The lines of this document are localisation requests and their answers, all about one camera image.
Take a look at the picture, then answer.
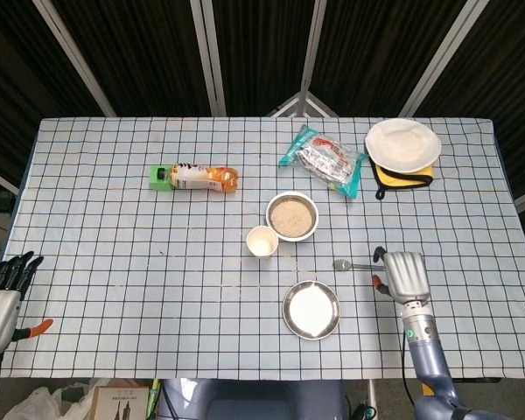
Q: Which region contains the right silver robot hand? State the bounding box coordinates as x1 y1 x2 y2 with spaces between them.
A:
371 246 431 305

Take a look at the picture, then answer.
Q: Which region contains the metal spoon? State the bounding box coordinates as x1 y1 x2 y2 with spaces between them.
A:
332 258 386 272

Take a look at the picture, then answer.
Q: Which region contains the steel dish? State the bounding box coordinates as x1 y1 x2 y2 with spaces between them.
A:
282 279 341 340

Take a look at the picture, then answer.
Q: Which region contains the steel bowl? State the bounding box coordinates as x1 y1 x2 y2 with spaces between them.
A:
265 190 319 243

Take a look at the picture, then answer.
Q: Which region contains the uncooked rice heap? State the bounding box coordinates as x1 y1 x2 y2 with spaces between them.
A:
269 196 312 236

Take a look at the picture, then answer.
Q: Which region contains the white paper plate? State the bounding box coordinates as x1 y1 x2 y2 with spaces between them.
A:
364 117 442 174

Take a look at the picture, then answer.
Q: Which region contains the white paper cup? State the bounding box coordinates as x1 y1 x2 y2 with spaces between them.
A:
245 225 280 259

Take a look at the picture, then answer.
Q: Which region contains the yellow black cloth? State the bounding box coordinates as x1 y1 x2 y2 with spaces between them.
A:
367 157 435 201

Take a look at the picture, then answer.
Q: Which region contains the white plastic bag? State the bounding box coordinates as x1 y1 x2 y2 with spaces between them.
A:
3 380 110 420

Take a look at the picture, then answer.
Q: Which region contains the checkered tablecloth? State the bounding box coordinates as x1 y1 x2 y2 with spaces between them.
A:
0 115 525 381

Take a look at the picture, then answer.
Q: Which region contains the teal snack packet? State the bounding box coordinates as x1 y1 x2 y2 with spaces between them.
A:
277 122 365 200

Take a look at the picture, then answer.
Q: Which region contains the cardboard box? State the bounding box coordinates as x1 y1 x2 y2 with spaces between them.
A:
88 385 152 420

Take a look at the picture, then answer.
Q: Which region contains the green yellow tool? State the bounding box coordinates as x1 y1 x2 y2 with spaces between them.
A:
146 378 163 420

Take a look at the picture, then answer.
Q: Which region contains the blue-grey robot torso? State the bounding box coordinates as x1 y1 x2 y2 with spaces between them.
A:
157 378 349 420

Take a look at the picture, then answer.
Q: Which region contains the white metal screen foot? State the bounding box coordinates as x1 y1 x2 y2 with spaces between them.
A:
266 89 340 118

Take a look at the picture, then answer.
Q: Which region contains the orange drink bottle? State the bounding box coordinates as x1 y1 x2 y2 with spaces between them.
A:
156 162 240 194

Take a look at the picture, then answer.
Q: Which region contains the black folding screen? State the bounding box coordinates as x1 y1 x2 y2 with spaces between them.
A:
0 0 525 215

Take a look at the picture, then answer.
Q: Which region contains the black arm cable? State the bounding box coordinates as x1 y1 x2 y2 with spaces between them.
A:
400 336 411 420

